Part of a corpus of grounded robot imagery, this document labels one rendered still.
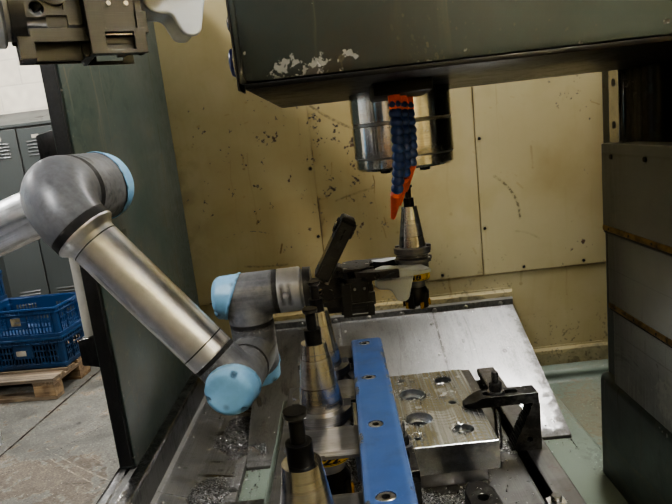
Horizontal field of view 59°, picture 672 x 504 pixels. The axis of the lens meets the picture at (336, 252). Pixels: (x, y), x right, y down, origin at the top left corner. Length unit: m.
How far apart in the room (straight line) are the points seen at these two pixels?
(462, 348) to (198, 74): 1.22
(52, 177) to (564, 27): 0.70
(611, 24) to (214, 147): 1.50
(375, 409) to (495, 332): 1.46
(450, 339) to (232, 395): 1.21
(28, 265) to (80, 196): 4.86
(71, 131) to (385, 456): 1.01
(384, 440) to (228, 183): 1.56
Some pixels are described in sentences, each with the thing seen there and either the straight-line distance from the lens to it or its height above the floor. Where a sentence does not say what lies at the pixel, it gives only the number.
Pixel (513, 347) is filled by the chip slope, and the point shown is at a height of 0.77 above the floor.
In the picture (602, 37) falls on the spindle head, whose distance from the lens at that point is 0.72.
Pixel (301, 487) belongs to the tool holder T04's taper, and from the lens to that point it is 0.39.
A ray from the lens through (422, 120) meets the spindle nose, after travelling 0.91.
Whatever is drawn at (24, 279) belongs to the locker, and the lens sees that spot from 5.81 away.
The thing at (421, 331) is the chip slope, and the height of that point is 0.82.
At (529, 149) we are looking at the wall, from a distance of 2.08.
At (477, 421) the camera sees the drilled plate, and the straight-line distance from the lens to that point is 1.07.
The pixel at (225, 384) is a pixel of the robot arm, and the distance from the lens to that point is 0.88.
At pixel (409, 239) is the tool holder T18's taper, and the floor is 1.31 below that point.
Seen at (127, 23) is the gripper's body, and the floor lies 1.62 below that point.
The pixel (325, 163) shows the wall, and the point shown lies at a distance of 1.98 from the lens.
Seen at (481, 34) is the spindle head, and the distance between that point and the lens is 0.68.
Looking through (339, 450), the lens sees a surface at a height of 1.22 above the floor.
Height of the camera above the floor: 1.49
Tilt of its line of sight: 11 degrees down
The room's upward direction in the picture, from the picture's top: 6 degrees counter-clockwise
